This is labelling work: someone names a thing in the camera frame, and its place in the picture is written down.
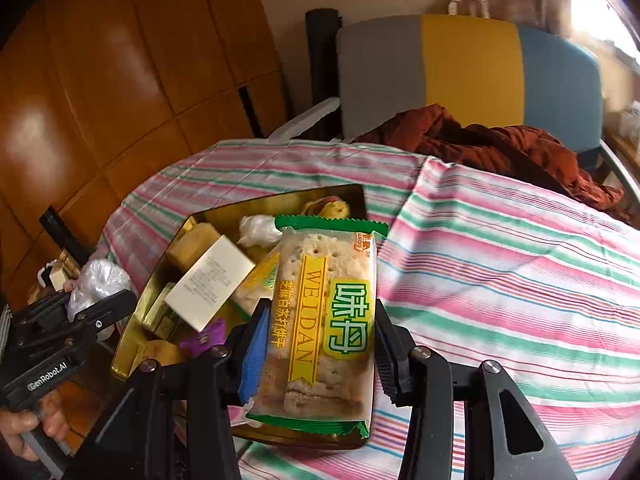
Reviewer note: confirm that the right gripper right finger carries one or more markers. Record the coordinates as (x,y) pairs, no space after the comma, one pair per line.
(503,436)

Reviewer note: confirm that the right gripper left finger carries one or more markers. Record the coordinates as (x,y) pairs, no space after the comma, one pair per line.
(134,438)

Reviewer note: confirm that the white plastic bundle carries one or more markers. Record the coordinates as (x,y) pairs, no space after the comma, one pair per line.
(98,280)

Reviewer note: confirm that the cracker packet green yellow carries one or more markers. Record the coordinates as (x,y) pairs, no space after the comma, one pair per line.
(318,373)

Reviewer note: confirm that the left hand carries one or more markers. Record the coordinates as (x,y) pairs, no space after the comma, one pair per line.
(52,418)

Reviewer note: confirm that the purple wrapped item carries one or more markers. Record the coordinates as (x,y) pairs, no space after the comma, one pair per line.
(200,343)

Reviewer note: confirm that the striped bed sheet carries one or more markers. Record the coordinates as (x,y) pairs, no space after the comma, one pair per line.
(476,266)

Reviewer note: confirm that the white paper box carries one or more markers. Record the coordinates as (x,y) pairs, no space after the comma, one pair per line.
(201,292)

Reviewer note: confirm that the yellow snack packet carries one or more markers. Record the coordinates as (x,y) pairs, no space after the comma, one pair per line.
(258,284)

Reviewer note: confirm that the gold storage box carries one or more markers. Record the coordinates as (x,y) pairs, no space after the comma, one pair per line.
(237,310)

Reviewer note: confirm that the small plastic bag in box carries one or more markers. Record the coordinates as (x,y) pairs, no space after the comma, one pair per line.
(259,230)

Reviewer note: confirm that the rust orange jacket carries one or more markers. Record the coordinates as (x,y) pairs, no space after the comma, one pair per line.
(521,152)

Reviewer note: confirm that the yellow blue grey armchair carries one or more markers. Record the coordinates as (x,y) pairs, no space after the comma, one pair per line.
(486,72)

